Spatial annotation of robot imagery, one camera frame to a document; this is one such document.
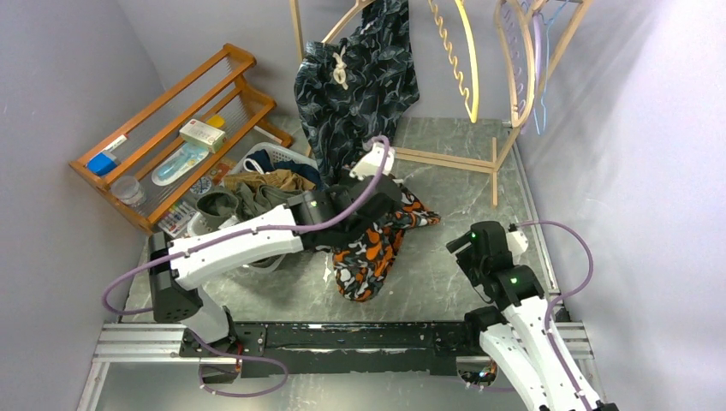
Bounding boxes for orange camo shorts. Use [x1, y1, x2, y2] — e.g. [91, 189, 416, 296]
[318, 180, 441, 302]

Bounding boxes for dark patterned shorts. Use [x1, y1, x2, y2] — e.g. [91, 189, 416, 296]
[294, 1, 420, 186]

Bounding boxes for navy blue shorts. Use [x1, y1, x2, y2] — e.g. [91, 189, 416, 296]
[241, 149, 320, 181]

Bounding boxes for cream yellow hanger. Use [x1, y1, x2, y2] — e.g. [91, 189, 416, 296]
[426, 0, 481, 125]

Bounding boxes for olive green shorts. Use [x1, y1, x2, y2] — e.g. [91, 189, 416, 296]
[195, 183, 303, 229]

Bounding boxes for light blue wire hanger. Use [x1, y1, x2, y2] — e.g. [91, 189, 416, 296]
[534, 1, 569, 136]

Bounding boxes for tan khaki shorts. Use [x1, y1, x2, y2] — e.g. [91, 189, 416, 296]
[223, 170, 317, 191]

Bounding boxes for light wooden hanger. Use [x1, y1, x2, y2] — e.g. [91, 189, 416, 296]
[321, 0, 374, 44]

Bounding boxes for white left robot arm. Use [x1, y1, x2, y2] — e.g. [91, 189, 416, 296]
[148, 176, 402, 356]

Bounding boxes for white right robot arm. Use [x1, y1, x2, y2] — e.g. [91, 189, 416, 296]
[446, 221, 617, 410]

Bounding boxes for white medicine box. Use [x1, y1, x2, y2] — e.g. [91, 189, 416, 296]
[178, 119, 228, 153]

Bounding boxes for orange wooden shelf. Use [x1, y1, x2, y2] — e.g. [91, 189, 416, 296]
[69, 44, 295, 234]

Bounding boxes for blue blister pack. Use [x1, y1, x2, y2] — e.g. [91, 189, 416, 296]
[152, 143, 210, 187]

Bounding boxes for marker pen set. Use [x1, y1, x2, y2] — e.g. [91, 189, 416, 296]
[157, 200, 198, 238]

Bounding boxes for clear plastic cup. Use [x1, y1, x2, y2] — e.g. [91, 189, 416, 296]
[110, 176, 146, 207]

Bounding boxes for wooden clothes rack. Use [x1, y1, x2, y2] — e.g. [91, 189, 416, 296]
[288, 0, 596, 208]

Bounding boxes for blue box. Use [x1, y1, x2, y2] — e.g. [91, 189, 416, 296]
[86, 151, 119, 176]

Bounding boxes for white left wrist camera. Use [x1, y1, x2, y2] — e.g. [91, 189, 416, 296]
[348, 141, 396, 180]

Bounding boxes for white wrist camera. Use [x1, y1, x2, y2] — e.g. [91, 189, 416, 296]
[506, 223, 529, 257]
[348, 141, 396, 180]

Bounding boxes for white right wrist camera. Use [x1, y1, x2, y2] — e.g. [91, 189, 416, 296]
[506, 223, 529, 257]

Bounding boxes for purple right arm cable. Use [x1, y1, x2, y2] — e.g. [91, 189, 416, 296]
[513, 220, 596, 411]

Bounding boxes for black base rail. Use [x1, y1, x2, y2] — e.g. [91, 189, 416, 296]
[212, 321, 497, 380]

